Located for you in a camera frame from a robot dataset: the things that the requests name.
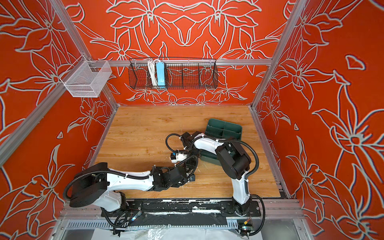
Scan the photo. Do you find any green compartment tray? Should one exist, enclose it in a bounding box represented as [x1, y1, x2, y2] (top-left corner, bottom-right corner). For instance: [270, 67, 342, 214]
[201, 119, 243, 166]

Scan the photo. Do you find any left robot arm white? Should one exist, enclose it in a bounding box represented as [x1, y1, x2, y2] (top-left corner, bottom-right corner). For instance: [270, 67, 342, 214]
[63, 156, 199, 213]

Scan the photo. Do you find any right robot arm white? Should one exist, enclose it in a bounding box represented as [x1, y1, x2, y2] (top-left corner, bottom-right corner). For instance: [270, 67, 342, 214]
[165, 132, 260, 216]

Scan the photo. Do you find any blue white box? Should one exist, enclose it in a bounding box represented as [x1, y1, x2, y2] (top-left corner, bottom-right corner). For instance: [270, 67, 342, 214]
[156, 62, 166, 89]

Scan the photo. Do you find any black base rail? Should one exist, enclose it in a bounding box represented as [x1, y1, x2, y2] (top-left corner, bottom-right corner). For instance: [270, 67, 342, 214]
[101, 199, 262, 229]

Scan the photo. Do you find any black wire wall basket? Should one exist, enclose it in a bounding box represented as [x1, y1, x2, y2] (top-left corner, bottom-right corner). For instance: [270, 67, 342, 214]
[128, 58, 219, 90]

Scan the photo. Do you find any white cable bundle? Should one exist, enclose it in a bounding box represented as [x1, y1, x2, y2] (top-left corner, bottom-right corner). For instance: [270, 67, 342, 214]
[147, 59, 159, 88]

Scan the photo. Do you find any clear plastic wall bin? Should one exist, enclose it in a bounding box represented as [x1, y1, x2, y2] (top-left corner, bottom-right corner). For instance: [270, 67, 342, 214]
[60, 61, 112, 98]

